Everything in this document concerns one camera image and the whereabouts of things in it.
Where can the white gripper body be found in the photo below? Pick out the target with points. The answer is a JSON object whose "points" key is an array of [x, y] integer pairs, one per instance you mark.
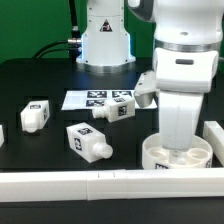
{"points": [[178, 119]]}

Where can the white round stool seat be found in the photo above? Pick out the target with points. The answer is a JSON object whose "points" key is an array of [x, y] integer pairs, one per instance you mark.
{"points": [[154, 156]]}

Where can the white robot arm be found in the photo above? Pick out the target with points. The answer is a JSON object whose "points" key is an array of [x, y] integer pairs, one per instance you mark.
{"points": [[186, 49]]}

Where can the white right fence block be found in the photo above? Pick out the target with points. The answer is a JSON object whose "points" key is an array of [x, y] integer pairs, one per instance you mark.
{"points": [[213, 133]]}

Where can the white fence block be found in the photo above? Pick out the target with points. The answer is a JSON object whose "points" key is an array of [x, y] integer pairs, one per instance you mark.
{"points": [[1, 136], [213, 133]]}

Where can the white marker sheet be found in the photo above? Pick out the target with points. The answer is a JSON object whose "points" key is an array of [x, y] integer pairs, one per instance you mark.
{"points": [[87, 99]]}

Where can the white left fence block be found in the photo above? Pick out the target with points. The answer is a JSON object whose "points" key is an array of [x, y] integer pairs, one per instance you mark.
{"points": [[1, 136]]}

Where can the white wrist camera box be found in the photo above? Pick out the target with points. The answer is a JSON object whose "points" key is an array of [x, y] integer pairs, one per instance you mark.
{"points": [[145, 89]]}

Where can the white front fence rail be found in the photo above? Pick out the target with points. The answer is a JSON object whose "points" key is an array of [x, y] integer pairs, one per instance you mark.
{"points": [[111, 184]]}

